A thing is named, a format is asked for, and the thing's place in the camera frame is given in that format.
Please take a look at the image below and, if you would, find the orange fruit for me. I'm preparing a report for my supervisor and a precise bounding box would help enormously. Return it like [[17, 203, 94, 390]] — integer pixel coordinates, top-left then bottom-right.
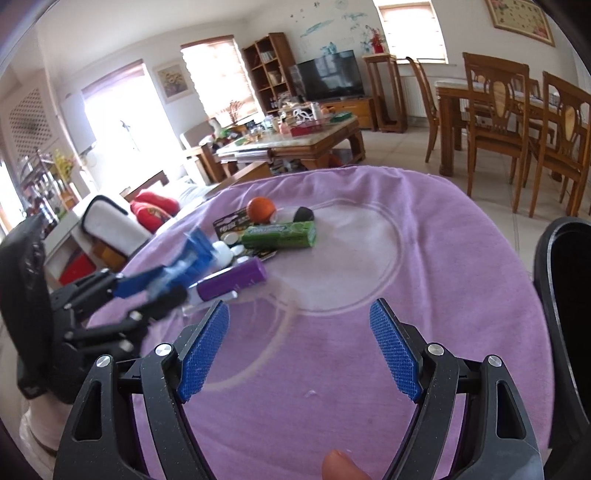
[[246, 197, 276, 224]]

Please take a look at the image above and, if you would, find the black egg-shaped object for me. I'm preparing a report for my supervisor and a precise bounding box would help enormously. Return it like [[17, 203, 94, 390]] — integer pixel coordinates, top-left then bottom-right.
[[293, 206, 315, 223]]

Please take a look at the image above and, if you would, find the black trash bin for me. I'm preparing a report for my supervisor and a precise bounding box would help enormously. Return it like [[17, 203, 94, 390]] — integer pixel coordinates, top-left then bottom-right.
[[533, 217, 590, 479]]

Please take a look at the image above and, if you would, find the person's right hand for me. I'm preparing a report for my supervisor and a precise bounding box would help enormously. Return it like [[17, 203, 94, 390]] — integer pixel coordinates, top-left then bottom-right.
[[322, 450, 370, 480]]

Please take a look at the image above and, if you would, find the red cushion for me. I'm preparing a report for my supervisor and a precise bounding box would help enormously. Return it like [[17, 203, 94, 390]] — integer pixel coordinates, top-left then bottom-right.
[[130, 190, 180, 234]]

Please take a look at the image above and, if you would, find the black printed snack packet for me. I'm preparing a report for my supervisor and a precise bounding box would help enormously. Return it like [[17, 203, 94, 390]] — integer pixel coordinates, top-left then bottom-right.
[[212, 208, 277, 261]]

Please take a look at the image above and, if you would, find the purple tube package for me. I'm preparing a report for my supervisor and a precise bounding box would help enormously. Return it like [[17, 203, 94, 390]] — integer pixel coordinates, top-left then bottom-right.
[[187, 257, 267, 306]]

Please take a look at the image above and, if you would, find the purple tablecloth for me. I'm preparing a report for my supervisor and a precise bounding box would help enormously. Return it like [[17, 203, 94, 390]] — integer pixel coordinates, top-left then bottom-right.
[[87, 164, 555, 480]]

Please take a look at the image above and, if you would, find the green gum box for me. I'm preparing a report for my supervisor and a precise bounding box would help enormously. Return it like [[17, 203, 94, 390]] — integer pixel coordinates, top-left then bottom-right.
[[240, 221, 317, 250]]

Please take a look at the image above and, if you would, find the framed sunflower picture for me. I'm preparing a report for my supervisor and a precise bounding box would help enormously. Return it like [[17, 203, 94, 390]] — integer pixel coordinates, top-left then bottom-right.
[[153, 60, 194, 104]]

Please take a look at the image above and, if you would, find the wooden dining chair right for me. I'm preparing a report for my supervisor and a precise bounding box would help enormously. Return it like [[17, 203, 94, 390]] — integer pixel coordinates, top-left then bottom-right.
[[529, 71, 590, 218]]

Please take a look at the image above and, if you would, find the wooden dining chair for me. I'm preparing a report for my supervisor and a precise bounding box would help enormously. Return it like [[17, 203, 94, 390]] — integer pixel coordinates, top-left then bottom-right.
[[463, 52, 531, 211], [529, 71, 590, 218]]

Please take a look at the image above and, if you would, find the wooden coffee table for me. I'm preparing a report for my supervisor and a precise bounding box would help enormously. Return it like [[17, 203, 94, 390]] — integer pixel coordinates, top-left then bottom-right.
[[216, 116, 366, 170]]

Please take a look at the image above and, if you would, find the wooden bookshelf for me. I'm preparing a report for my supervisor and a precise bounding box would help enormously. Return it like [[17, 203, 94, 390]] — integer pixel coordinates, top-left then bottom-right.
[[242, 32, 296, 115]]

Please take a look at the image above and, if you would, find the wooden dining chair left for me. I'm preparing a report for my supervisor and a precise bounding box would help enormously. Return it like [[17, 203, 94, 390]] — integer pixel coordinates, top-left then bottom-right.
[[463, 52, 531, 211]]

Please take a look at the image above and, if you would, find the wooden dining table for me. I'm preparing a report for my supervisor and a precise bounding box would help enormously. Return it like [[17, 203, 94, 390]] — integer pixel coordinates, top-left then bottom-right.
[[434, 77, 574, 178]]

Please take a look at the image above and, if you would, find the tall wooden plant stand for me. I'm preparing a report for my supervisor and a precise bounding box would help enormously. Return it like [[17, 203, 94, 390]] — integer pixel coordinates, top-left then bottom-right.
[[363, 53, 408, 133]]

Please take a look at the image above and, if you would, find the wooden tv cabinet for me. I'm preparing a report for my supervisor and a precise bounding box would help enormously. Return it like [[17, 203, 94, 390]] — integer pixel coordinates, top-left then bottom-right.
[[320, 97, 378, 131]]

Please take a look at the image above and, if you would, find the flat screen television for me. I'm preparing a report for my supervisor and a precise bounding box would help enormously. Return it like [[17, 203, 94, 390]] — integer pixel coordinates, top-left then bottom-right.
[[290, 50, 365, 101]]

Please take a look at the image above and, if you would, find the framed floral picture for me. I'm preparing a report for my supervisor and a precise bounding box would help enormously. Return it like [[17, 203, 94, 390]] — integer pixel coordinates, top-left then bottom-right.
[[485, 0, 555, 47]]

